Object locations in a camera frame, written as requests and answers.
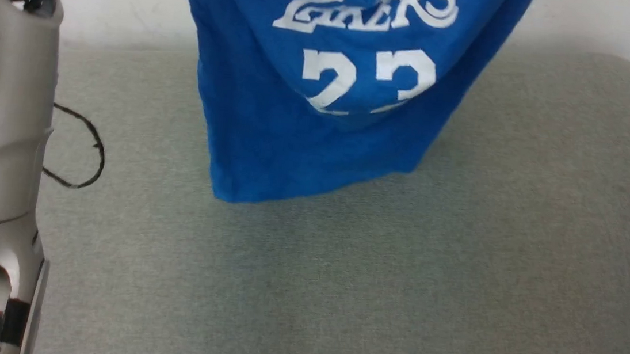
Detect blue basketball jersey white sleeves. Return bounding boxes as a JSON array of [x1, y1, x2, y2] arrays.
[[148, 0, 538, 230]]

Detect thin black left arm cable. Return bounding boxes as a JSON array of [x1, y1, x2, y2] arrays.
[[40, 102, 110, 191]]

